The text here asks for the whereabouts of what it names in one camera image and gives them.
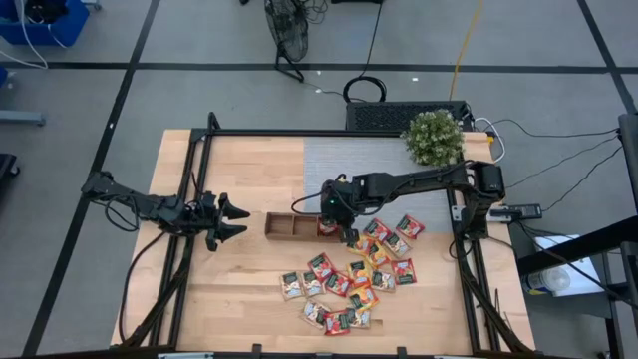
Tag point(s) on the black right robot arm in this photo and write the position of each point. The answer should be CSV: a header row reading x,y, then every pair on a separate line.
x,y
414,182

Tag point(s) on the artificial potted green plant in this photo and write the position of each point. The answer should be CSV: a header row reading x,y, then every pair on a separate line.
x,y
433,137

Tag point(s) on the dark green snack packet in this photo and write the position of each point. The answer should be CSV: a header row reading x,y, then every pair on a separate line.
x,y
359,271

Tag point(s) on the blue plastic bin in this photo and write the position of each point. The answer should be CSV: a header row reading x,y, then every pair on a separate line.
x,y
65,27

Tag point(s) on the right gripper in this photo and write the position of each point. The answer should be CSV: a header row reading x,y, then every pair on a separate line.
x,y
339,209

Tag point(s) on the orange tea packet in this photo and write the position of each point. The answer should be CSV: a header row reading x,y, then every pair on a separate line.
x,y
378,255
363,298
364,247

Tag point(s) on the wooden three-compartment tray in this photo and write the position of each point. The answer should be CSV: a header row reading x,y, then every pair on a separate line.
x,y
291,227

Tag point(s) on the black power brick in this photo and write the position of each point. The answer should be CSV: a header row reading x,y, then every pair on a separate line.
x,y
523,212

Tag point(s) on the white box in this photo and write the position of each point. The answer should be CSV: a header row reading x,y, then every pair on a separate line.
x,y
578,279

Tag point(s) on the silver metal bracket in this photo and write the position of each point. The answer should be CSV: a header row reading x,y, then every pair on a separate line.
x,y
457,213

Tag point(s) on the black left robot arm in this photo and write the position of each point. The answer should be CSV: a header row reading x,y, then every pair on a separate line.
x,y
144,204

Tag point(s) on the black metal stand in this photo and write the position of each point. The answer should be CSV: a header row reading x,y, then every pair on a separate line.
x,y
578,247

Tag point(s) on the black table clamp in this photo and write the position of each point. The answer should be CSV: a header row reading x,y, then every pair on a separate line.
x,y
256,348
401,351

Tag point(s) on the black metal table frame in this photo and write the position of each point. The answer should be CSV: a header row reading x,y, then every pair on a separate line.
x,y
299,133

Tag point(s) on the grey woven placemat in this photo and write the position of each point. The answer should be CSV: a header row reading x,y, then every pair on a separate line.
x,y
369,154

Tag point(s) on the black perforated computer case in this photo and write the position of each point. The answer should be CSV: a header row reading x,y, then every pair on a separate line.
x,y
379,115

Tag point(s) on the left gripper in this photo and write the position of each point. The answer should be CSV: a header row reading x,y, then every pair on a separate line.
x,y
212,224

